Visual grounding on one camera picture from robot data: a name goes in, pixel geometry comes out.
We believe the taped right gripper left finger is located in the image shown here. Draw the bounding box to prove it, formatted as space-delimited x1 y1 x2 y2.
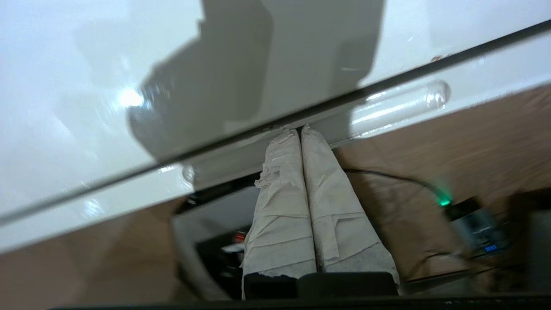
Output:
243 128 318 281

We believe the beige glossy cabinet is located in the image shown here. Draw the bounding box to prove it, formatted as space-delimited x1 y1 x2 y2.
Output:
0 0 551 221

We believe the beige glossy drawer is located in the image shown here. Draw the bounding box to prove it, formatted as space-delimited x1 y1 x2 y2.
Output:
0 29 551 298

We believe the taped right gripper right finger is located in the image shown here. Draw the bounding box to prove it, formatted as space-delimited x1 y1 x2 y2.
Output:
300 125 401 285

